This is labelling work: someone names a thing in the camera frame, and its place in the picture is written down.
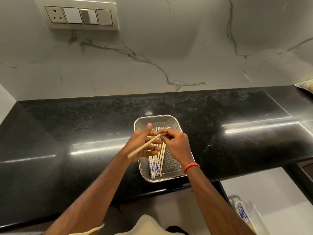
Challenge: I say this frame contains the metal mesh tray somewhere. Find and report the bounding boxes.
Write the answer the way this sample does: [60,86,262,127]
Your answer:
[134,115,189,183]

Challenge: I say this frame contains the black trousers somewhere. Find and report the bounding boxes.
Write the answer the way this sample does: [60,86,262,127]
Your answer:
[166,226,190,235]

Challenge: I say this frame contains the person's right hand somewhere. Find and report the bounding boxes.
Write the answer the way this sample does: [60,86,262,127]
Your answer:
[157,128,196,169]

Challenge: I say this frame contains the red wrist band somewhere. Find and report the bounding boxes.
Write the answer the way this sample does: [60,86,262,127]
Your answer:
[183,163,200,174]

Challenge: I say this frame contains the floral pillow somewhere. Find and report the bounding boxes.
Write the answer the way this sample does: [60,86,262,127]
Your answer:
[294,79,313,95]

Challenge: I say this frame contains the beige wall switch panel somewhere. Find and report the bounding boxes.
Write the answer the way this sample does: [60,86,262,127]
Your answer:
[34,0,120,31]

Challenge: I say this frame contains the white plastic cutlery box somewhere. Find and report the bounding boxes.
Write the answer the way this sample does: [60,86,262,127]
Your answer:
[229,195,269,235]

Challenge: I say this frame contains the white drawer with brown front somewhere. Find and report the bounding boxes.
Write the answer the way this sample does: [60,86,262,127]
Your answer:
[219,166,313,235]

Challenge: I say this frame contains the pile of bamboo chopsticks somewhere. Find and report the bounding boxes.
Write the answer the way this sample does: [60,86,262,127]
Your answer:
[146,126,170,180]

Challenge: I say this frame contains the cream shirt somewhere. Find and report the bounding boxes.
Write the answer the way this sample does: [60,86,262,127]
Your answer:
[68,214,186,235]

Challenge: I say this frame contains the person's left hand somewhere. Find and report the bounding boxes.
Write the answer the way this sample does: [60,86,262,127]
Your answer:
[122,122,164,165]

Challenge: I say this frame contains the bundle of patterned chopsticks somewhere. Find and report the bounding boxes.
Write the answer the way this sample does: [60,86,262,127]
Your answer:
[236,202,257,235]

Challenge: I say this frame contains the blue patterned bamboo chopstick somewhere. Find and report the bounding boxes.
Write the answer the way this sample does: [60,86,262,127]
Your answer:
[127,134,162,159]

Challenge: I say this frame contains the person's right forearm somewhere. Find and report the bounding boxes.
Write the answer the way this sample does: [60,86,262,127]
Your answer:
[188,166,256,235]

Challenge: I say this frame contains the person's left forearm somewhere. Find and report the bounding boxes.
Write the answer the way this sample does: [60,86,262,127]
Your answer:
[45,154,134,235]

